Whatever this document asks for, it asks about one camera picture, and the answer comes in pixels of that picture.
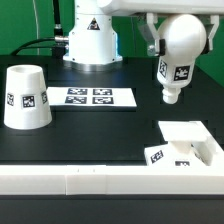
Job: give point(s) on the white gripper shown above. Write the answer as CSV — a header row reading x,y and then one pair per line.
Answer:
x,y
211,9

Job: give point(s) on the white lamp bulb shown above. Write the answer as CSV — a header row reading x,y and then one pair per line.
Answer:
x,y
185,39

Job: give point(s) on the white lamp base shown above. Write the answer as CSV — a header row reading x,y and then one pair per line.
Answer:
x,y
178,150

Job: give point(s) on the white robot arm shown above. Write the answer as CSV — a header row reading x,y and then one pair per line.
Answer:
x,y
92,42

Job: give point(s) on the white lamp shade cone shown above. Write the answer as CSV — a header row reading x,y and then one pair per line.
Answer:
x,y
26,100

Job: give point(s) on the white marker sheet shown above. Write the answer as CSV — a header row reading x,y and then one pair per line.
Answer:
x,y
83,96

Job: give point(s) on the white L-shaped fence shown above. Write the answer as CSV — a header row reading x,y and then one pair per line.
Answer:
x,y
114,180

